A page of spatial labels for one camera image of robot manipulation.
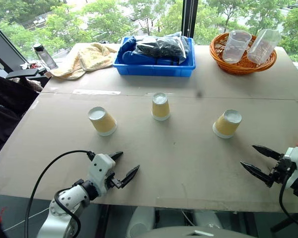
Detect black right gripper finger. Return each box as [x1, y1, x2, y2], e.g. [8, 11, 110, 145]
[240, 161, 274, 188]
[252, 145, 284, 161]

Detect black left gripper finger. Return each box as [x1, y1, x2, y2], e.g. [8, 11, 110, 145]
[120, 165, 141, 188]
[108, 151, 124, 161]

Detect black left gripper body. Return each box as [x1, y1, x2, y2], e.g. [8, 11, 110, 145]
[104, 172, 124, 190]

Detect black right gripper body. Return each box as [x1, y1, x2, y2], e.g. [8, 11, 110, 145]
[268, 154, 295, 186]

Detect yellow ribbed paper cup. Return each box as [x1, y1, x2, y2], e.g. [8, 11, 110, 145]
[151, 92, 170, 122]
[212, 109, 243, 139]
[87, 106, 118, 137]

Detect white rounded robot leg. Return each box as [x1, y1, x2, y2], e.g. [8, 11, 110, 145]
[125, 206, 156, 238]

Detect black table leg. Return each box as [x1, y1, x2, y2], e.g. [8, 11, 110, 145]
[270, 212, 298, 233]

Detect orange wicker basket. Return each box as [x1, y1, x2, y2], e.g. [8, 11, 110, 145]
[209, 32, 278, 76]

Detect blue plastic bin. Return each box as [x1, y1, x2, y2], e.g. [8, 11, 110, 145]
[112, 36, 197, 78]

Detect pale yellow towel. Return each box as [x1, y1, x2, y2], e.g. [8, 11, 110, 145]
[44, 42, 118, 80]

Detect clear plastic measuring cup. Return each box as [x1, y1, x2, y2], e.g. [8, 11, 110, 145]
[247, 28, 282, 64]
[222, 29, 253, 64]

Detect black bagged items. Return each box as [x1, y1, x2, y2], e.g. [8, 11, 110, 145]
[121, 35, 179, 66]

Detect clear bag of black items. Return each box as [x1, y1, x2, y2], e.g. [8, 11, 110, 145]
[156, 34, 190, 66]
[135, 37, 162, 59]

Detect black office chair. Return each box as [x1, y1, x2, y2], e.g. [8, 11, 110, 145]
[0, 72, 41, 156]

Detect clear bottle with black cap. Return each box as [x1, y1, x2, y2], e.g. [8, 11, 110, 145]
[32, 43, 59, 71]

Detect black chair armrest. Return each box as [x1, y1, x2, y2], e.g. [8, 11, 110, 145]
[5, 68, 40, 80]

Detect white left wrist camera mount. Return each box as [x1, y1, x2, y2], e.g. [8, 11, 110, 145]
[87, 153, 116, 196]

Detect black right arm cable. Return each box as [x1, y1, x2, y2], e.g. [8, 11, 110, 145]
[278, 173, 298, 234]

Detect black window frame post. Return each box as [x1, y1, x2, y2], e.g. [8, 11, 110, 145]
[181, 0, 199, 46]

